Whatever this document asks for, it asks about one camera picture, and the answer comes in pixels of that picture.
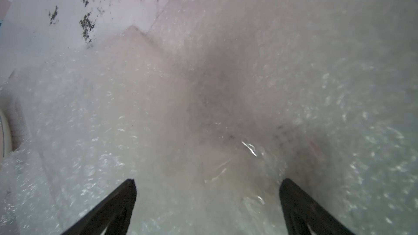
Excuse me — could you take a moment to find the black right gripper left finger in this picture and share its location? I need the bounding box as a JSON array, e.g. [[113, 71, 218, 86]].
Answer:
[[63, 179, 137, 235]]

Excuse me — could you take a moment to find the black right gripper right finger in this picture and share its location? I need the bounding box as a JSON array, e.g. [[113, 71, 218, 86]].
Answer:
[[279, 178, 354, 235]]

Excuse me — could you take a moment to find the patterned plate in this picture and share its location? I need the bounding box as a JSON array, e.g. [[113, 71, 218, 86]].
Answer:
[[1, 111, 13, 161]]

